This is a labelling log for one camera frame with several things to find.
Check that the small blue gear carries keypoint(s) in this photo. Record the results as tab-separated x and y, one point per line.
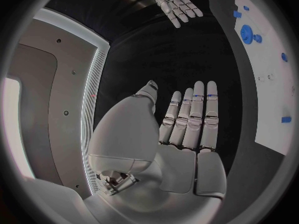
258	39

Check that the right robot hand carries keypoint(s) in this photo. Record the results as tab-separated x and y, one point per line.
172	3

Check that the white task board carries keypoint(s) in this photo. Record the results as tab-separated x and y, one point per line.
268	100

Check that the short blue peg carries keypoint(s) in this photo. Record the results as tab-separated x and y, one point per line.
237	14

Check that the blue block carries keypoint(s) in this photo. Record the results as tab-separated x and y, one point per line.
286	119

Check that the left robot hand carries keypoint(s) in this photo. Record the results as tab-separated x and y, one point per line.
130	134

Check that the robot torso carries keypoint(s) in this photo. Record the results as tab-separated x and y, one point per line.
70	97

